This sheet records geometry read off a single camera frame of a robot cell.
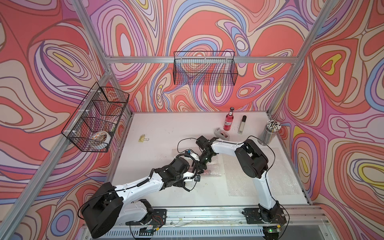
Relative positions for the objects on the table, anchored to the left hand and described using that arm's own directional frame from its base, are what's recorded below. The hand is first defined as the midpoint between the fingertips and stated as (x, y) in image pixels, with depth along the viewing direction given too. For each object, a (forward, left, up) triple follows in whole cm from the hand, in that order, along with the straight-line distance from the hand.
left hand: (185, 170), depth 86 cm
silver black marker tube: (+35, -41, +1) cm, 53 cm away
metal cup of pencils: (+21, -52, +15) cm, 58 cm away
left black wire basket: (+11, +47, +26) cm, 55 cm away
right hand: (-1, -5, -4) cm, 7 cm away
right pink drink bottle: (+33, -29, +8) cm, 45 cm away
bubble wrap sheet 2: (-6, -29, -3) cm, 30 cm away
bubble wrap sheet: (+1, -17, 0) cm, 17 cm away
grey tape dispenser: (+25, -24, +2) cm, 35 cm away
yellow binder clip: (+24, +31, -2) cm, 40 cm away
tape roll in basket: (+7, +40, +24) cm, 47 cm away
